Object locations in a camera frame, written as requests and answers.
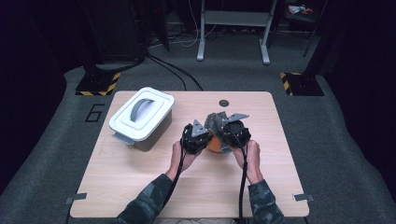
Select small colourful clutter on shelf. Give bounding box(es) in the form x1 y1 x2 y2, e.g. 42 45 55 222
288 4 314 16

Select right hand-held gripper black cable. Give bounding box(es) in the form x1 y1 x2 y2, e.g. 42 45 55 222
237 130 249 224

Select person's right hand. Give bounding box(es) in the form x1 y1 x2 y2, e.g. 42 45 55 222
233 139 264 185

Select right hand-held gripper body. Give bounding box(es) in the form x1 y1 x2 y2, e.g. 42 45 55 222
221 113 252 149

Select left hand-held gripper black cable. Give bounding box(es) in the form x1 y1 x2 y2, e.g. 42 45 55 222
162 146 187 213

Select orange plush toy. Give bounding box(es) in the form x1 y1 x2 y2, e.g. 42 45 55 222
206 133 225 154

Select white metal desk frame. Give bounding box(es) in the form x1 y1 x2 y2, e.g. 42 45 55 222
196 0 278 65

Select black stand base striped edge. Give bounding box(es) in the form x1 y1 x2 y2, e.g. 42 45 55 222
75 71 121 97
279 72 325 97

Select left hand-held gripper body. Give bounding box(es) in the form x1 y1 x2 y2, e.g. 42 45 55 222
181 119 214 155

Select thin black metal stand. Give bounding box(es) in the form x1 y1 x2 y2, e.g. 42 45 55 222
303 12 323 58

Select white plastic container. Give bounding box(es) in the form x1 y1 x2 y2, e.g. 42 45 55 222
108 87 176 147

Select hand-held gripper black cable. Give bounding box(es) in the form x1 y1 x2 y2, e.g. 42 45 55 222
162 146 187 213
237 130 249 224

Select grey fuzzy cloth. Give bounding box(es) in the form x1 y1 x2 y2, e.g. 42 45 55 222
204 111 233 156

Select black floor cable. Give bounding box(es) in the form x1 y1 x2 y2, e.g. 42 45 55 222
147 55 188 91
147 53 205 91

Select grey tape strip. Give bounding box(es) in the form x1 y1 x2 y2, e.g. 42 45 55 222
293 193 315 203
64 192 88 205

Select grey plastic storage box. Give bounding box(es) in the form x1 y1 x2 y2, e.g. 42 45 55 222
132 108 173 153

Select dark cabinet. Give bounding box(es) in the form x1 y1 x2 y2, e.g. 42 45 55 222
82 0 148 64

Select white floor cable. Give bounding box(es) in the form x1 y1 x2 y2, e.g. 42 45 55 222
148 0 219 49

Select person's left hand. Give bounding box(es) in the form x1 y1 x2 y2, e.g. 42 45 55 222
170 141 203 174

